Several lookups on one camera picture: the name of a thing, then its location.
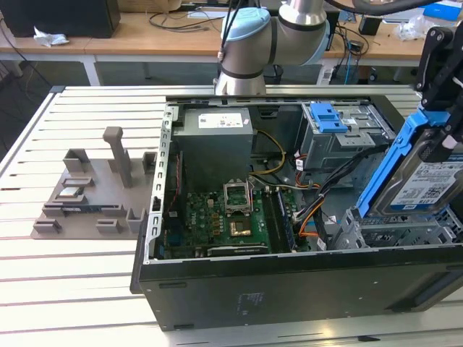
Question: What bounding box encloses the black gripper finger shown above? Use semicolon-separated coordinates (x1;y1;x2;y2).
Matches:
419;68;463;164
415;25;456;111

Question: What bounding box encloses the hard disk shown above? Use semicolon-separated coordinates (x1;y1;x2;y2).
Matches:
356;106;463;220

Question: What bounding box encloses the silver disk bay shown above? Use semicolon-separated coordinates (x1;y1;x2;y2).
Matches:
331;205;463;250

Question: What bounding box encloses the blue cardboard box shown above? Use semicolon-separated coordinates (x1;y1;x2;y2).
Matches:
422;0;463;21

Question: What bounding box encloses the crumpled clear plastic wrap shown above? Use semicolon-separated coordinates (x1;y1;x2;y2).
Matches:
393;17;433;40

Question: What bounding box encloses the grey flat tray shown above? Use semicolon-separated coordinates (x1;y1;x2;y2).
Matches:
381;13;424;25

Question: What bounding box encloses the black upright desktop box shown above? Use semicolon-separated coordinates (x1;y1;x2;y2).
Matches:
325;10;341;51

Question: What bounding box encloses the blue plastic drive latch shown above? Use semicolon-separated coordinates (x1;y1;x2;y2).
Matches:
310;103;349;134

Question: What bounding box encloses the grey optical drive cage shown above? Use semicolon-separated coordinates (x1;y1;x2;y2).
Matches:
300;103;397;171

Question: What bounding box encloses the installed RAM stick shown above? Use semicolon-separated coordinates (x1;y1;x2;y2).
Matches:
276;189;298;252

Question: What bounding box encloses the grey power supply unit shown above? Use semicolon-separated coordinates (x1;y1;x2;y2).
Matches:
179;107;256;191

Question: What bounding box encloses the metal CPU socket cover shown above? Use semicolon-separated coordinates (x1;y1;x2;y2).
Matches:
222;179;254;218

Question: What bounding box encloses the black open PC case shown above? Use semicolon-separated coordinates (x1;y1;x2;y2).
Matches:
129;85;463;333

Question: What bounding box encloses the gold CPU socket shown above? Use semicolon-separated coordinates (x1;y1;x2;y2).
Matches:
227;216;254;239

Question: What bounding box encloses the black graphics card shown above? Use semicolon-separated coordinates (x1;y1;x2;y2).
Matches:
205;245;271;258

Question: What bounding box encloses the green motherboard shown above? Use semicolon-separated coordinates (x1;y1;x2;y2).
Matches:
162;187;308;260

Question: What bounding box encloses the grey parts rack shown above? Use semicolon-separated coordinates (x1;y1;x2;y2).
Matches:
31;126;158;240

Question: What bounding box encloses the large black computer tower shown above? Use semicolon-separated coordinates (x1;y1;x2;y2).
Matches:
0;0;121;39

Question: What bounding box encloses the blue RAM stick on rack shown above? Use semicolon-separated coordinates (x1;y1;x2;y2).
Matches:
61;205;120;213

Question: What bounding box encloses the crumpled white paper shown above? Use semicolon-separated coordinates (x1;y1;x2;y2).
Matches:
33;25;69;48

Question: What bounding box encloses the thick black hose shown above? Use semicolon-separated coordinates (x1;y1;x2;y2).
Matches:
323;0;441;17

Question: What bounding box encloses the blue hanging cable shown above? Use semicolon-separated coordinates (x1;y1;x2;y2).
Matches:
345;39;354;84

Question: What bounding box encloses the black wire bundle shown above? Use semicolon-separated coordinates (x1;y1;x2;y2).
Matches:
314;144;391;250

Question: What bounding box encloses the yellow black wire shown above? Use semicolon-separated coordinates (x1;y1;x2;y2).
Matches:
249;129;286;178

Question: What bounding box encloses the orange wire bundle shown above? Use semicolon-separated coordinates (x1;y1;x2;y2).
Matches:
295;169;326;239

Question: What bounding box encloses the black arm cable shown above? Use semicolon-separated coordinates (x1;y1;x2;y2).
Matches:
218;0;242;61

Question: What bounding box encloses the black cable loop on desk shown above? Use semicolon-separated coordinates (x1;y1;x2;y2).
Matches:
148;12;213;33

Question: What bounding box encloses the thin red wire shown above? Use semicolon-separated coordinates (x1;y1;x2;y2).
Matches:
169;155;181;214

